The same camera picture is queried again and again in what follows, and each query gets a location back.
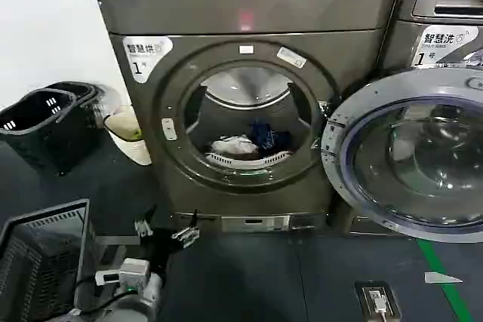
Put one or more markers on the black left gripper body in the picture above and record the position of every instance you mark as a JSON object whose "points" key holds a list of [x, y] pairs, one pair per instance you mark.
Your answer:
{"points": [[160, 248]]}

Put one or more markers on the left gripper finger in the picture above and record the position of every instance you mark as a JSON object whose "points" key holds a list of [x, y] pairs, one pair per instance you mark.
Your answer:
{"points": [[143, 228], [186, 236]]}

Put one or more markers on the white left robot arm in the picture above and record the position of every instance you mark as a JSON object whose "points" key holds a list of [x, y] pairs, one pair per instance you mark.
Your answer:
{"points": [[136, 295]]}

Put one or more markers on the white waste bin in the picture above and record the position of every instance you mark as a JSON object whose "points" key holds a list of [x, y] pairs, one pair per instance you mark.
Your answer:
{"points": [[130, 148]]}

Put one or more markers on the white crumpled garment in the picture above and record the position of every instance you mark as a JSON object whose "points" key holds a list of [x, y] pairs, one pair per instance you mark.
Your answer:
{"points": [[234, 145]]}

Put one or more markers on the black mesh laundry basket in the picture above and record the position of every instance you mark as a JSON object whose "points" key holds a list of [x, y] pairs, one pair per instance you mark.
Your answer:
{"points": [[37, 261]]}

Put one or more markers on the dark blue garment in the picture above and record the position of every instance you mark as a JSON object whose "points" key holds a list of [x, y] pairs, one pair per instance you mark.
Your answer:
{"points": [[269, 135]]}

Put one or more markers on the black plastic laundry basket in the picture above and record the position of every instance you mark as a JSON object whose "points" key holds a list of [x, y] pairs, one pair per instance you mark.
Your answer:
{"points": [[45, 137], [88, 90]]}

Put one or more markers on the steel floor socket box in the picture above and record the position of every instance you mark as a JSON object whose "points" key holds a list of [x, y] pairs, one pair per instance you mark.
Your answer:
{"points": [[378, 299]]}

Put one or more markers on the round glass dryer door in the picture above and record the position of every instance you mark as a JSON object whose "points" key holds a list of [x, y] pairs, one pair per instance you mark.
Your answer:
{"points": [[415, 163]]}

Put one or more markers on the grey dryer with round opening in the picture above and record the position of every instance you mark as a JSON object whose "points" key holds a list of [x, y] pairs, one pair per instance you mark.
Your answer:
{"points": [[271, 5]]}

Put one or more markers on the white floor label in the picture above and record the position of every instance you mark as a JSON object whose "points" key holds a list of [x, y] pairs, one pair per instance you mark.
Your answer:
{"points": [[441, 278]]}

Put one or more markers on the green floor tape strip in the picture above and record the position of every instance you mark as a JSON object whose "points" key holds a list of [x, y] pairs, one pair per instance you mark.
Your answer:
{"points": [[445, 280]]}

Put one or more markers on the grey washing machine with drawer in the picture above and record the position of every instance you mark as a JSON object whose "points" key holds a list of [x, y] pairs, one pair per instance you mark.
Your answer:
{"points": [[434, 24]]}

